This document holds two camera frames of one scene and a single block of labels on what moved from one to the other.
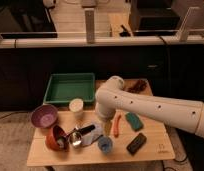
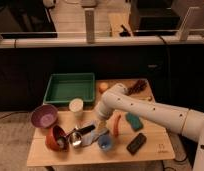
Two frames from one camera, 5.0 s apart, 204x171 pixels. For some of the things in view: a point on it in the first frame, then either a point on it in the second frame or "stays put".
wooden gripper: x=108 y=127 → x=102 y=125
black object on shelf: x=124 y=33 stays put
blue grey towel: x=93 y=135 stays put
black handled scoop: x=62 y=140 stays put
